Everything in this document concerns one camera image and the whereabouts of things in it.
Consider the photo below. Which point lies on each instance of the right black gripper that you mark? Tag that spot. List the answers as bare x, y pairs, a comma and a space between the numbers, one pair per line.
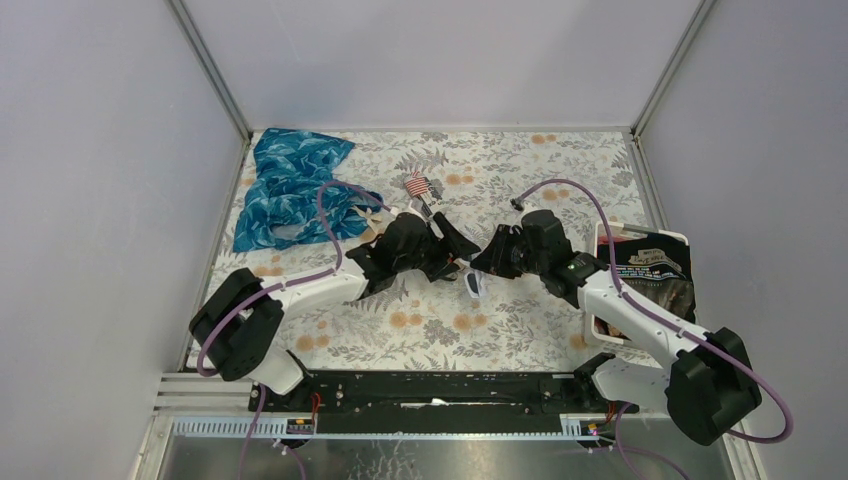
492, 258

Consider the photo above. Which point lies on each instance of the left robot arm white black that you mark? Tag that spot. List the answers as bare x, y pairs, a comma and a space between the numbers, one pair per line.
237, 326

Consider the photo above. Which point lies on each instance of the flag pattern glasses case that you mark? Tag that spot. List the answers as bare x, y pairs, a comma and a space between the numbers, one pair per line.
426, 198

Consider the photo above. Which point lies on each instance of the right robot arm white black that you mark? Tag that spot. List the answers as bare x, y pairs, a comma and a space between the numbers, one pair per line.
700, 380

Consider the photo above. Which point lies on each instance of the blue patterned fabric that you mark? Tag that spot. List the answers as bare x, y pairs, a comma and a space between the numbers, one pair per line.
281, 209

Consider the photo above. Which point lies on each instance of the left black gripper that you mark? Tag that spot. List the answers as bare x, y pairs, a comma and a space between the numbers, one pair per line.
449, 248

